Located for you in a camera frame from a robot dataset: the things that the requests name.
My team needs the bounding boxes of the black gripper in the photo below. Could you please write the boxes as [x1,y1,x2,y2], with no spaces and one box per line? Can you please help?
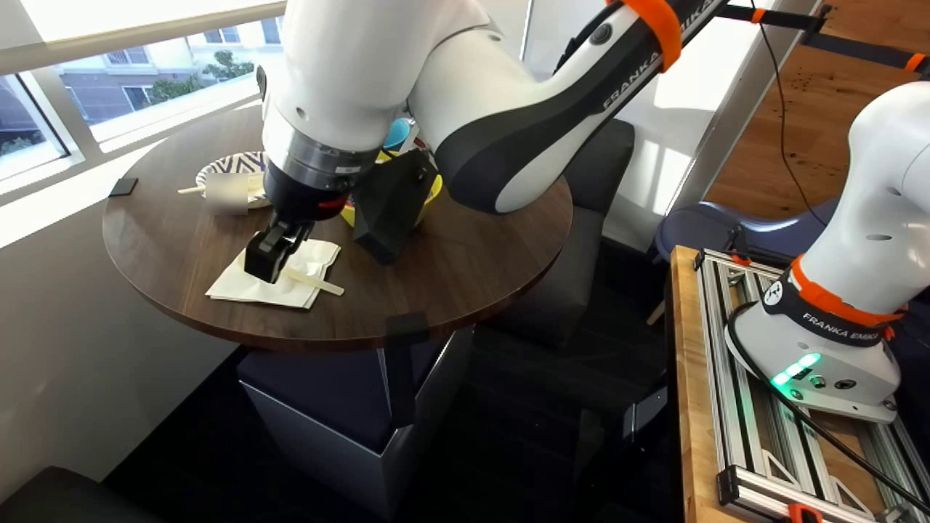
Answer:
[242,160,352,288]

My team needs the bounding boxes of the small pale spoon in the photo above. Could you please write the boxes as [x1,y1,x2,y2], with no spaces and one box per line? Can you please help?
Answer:
[281,267,350,299]

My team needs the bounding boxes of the white paper napkin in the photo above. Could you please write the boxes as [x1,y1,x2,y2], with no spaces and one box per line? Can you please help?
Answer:
[204,234,345,312]

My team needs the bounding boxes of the white tray with teal items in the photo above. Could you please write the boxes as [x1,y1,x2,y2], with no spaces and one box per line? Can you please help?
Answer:
[193,148,274,214]

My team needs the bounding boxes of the pale slim utensil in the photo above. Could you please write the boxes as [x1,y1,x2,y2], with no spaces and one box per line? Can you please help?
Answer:
[175,173,267,198]

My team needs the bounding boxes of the green bowl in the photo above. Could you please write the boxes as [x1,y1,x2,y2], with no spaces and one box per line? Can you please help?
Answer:
[336,172,447,233]

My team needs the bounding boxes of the blue bowl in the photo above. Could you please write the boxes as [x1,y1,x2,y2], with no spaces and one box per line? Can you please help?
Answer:
[381,116,422,153]

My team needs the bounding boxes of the dark bench seat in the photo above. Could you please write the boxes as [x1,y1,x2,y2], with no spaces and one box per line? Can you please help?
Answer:
[0,464,169,523]

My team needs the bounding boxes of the blue chair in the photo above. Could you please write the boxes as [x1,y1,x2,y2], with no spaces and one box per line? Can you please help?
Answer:
[655,193,842,269]

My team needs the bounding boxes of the wooden workbench top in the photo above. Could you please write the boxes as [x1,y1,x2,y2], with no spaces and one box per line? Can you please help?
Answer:
[669,241,745,523]

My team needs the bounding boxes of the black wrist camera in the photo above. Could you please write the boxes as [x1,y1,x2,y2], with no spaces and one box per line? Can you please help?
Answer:
[350,148,438,267]

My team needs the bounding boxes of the black table pedestal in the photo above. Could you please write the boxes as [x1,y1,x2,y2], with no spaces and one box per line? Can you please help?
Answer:
[368,340,422,430]

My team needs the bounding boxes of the white window frame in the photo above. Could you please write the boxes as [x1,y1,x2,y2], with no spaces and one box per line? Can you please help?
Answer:
[0,12,290,199]

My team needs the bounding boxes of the thin black cable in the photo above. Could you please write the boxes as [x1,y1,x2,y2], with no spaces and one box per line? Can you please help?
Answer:
[752,0,828,228]

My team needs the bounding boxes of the black mount rod orange clamps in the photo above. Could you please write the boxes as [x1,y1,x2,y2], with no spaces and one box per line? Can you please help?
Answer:
[717,0,930,80]

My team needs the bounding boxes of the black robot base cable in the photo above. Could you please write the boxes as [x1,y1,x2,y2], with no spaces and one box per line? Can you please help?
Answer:
[767,379,930,517]

